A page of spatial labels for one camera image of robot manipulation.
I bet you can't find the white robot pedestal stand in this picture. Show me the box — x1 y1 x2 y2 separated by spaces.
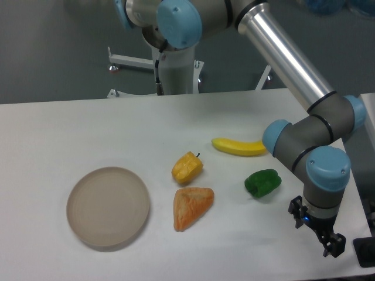
106 46 273 99

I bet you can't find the yellow bell pepper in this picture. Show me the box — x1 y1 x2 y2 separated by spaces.
171 152 203 184

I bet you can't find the yellow banana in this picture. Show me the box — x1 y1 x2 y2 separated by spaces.
212 138 267 157

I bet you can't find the black device at table edge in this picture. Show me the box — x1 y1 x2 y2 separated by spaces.
353 237 374 268

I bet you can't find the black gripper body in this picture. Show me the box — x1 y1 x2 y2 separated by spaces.
301 203 339 236

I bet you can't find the beige round plate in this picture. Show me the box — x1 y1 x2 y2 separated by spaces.
66 167 151 249

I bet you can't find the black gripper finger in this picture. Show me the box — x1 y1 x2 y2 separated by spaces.
314 227 346 258
288 196 305 229

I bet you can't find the orange triangular pastry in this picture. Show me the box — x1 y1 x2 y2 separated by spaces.
173 187 214 232

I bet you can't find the silver and grey robot arm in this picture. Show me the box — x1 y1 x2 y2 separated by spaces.
114 1 367 257

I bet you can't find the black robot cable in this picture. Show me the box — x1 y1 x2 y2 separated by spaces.
154 39 169 96

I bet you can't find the green bell pepper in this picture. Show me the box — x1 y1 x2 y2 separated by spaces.
244 169 282 198

